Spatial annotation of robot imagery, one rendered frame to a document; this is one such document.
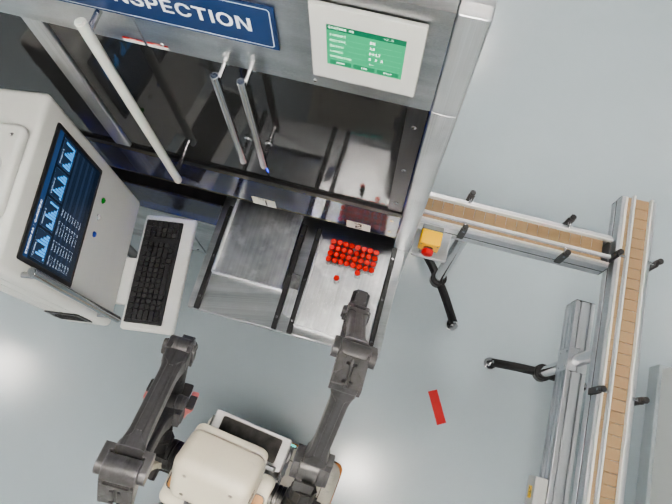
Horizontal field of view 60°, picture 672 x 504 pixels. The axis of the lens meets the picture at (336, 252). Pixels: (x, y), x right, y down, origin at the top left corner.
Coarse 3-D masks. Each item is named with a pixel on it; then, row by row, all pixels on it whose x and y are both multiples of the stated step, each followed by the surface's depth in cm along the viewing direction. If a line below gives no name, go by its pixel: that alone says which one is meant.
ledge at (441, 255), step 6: (444, 234) 213; (450, 234) 213; (414, 240) 213; (444, 240) 212; (414, 246) 212; (444, 246) 212; (414, 252) 211; (438, 252) 211; (444, 252) 211; (426, 258) 212; (432, 258) 210; (438, 258) 210; (444, 258) 210
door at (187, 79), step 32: (64, 32) 136; (96, 64) 146; (128, 64) 141; (160, 64) 137; (192, 64) 134; (160, 96) 152; (192, 96) 148; (128, 128) 177; (160, 128) 171; (192, 128) 165; (224, 128) 160; (224, 160) 180; (256, 160) 174
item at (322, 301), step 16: (320, 240) 209; (320, 256) 211; (384, 256) 210; (320, 272) 209; (336, 272) 209; (352, 272) 209; (384, 272) 209; (320, 288) 207; (336, 288) 207; (352, 288) 207; (368, 288) 207; (304, 304) 205; (320, 304) 205; (336, 304) 205; (368, 304) 205; (304, 320) 203; (320, 320) 203; (336, 320) 203; (368, 336) 198
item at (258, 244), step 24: (240, 216) 216; (264, 216) 216; (288, 216) 216; (240, 240) 213; (264, 240) 213; (288, 240) 213; (216, 264) 210; (240, 264) 210; (264, 264) 210; (288, 264) 206
